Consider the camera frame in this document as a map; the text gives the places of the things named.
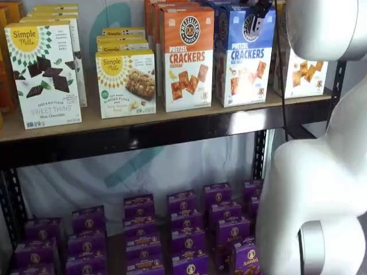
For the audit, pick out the purple Annie's hidden veggies box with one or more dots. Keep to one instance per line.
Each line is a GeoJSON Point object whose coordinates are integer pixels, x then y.
{"type": "Point", "coordinates": [144, 267]}

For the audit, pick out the orange snack box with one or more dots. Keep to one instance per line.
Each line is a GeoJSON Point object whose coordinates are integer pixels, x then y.
{"type": "Point", "coordinates": [13, 11]}
{"type": "Point", "coordinates": [5, 71]}

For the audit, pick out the purple Annie's bunny grahams box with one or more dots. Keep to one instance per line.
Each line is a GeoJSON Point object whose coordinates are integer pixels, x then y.
{"type": "Point", "coordinates": [189, 266]}

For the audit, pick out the purple Annie's chocolate grahams box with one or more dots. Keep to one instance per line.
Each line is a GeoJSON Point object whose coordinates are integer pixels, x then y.
{"type": "Point", "coordinates": [232, 232]}
{"type": "Point", "coordinates": [248, 260]}

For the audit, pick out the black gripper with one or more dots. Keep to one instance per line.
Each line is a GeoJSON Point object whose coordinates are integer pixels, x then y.
{"type": "Point", "coordinates": [259, 7]}

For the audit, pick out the black metal shelf rack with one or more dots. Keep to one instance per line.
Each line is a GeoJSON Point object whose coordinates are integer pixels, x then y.
{"type": "Point", "coordinates": [143, 141]}

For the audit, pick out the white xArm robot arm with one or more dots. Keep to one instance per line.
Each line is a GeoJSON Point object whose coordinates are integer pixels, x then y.
{"type": "Point", "coordinates": [315, 186]}

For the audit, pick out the wooden shelf board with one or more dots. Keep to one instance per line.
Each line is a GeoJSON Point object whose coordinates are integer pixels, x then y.
{"type": "Point", "coordinates": [91, 120]}
{"type": "Point", "coordinates": [114, 255]}

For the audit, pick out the blue white pretzel crackers box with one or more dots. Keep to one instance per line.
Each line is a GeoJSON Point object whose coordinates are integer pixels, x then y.
{"type": "Point", "coordinates": [243, 71]}
{"type": "Point", "coordinates": [212, 2]}

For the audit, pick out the Simple Mills almond bars box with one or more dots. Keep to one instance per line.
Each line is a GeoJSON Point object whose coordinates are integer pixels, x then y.
{"type": "Point", "coordinates": [126, 91]}
{"type": "Point", "coordinates": [123, 47]}
{"type": "Point", "coordinates": [123, 32]}
{"type": "Point", "coordinates": [123, 39]}

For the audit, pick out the purple Annie's snack box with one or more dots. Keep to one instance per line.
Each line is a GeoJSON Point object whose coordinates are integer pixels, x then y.
{"type": "Point", "coordinates": [225, 213]}
{"type": "Point", "coordinates": [186, 223]}
{"type": "Point", "coordinates": [35, 253]}
{"type": "Point", "coordinates": [31, 270]}
{"type": "Point", "coordinates": [182, 202]}
{"type": "Point", "coordinates": [139, 206]}
{"type": "Point", "coordinates": [140, 227]}
{"type": "Point", "coordinates": [187, 243]}
{"type": "Point", "coordinates": [86, 267]}
{"type": "Point", "coordinates": [43, 230]}
{"type": "Point", "coordinates": [253, 209]}
{"type": "Point", "coordinates": [87, 219]}
{"type": "Point", "coordinates": [252, 190]}
{"type": "Point", "coordinates": [142, 247]}
{"type": "Point", "coordinates": [217, 194]}

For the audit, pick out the orange cheddar pretzel crackers box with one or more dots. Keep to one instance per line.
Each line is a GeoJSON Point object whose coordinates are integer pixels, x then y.
{"type": "Point", "coordinates": [147, 23]}
{"type": "Point", "coordinates": [156, 34]}
{"type": "Point", "coordinates": [186, 71]}

